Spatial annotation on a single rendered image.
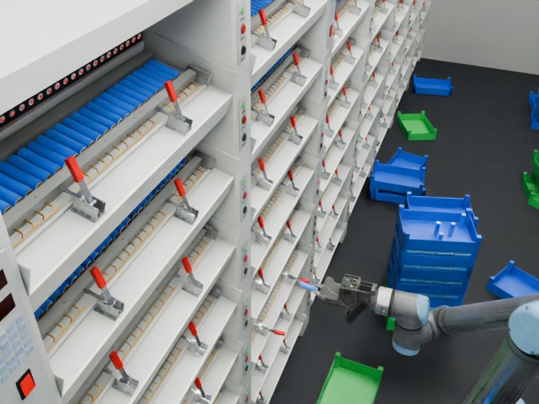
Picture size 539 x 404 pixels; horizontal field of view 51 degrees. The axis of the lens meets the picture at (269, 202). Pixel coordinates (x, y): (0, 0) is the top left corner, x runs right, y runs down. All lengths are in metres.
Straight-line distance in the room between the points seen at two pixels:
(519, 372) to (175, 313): 0.88
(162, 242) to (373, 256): 2.08
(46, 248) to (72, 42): 0.26
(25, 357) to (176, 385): 0.63
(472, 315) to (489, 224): 1.64
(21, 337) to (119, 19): 0.41
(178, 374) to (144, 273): 0.40
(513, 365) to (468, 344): 1.15
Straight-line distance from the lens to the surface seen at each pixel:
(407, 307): 1.86
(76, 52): 0.72
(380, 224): 3.27
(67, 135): 0.94
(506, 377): 1.64
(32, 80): 0.66
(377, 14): 3.00
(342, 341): 2.61
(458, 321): 1.91
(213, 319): 1.46
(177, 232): 1.09
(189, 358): 1.38
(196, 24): 1.14
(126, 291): 0.99
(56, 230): 0.81
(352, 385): 2.46
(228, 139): 1.21
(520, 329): 1.51
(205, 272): 1.29
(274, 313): 2.02
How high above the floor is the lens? 1.96
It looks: 36 degrees down
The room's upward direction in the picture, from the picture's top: 1 degrees clockwise
